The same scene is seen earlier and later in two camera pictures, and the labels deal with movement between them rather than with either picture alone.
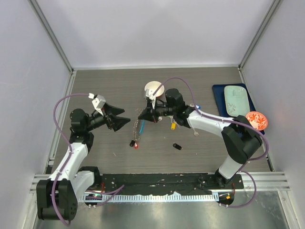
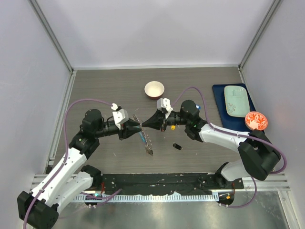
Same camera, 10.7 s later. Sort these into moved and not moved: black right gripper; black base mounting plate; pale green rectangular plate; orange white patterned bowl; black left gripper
Moved: black left gripper; black right gripper
Not moved: black base mounting plate; pale green rectangular plate; orange white patterned bowl
